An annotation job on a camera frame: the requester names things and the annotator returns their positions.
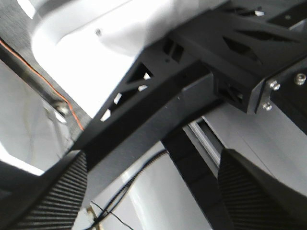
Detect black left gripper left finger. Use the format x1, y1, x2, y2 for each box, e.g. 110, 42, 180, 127
0, 151, 87, 230

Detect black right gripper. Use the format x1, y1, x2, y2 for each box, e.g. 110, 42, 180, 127
165, 0, 307, 135

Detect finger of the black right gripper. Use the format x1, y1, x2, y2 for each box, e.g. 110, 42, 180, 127
71, 59, 250, 202

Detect aluminium frame rail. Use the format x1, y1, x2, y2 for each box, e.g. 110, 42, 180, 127
183, 120, 224, 171

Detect orange wire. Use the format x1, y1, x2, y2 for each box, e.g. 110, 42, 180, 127
0, 39, 84, 131

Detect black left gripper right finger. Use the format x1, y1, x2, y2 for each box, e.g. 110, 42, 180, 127
218, 149, 307, 230

